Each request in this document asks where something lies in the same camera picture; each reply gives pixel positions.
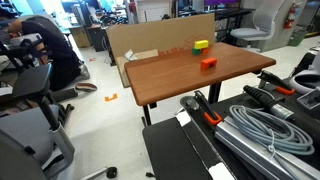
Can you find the white office chair background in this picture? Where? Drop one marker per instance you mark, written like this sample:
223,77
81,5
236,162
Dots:
264,26

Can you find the aluminium extrusion rail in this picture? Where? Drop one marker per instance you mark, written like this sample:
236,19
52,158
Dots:
260,157

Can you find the grey office chair foreground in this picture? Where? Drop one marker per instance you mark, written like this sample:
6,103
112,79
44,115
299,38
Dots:
33,143

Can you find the orange arch block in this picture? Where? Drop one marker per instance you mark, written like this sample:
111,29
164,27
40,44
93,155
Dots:
207,63

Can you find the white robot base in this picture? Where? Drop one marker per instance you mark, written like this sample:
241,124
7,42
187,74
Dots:
306,75

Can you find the large cardboard sheet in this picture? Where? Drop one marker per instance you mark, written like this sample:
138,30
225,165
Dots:
166,36

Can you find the red fire extinguisher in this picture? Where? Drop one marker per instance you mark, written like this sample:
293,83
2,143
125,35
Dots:
290,17

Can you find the orange-handled clamp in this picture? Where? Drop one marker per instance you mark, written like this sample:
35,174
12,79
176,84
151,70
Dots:
198,102
281,86

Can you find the green block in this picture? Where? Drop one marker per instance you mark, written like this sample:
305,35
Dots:
196,51

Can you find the wooden table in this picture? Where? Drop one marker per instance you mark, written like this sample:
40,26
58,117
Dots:
161,77

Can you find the black ribbed handle tool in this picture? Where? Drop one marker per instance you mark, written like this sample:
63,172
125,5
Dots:
269,103

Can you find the black foreground platform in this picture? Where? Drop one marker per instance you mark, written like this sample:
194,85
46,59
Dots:
185,147

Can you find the small orange block under yellow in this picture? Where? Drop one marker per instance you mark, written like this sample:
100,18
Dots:
205,51

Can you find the person in black clothes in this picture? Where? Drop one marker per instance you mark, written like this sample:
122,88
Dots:
66,66

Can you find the right orange-handled clamp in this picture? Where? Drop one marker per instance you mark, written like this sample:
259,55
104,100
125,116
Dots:
281,86

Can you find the green bin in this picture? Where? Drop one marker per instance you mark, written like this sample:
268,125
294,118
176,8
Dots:
297,37

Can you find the left orange-handled clamp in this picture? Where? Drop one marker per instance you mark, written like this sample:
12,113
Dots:
198,102

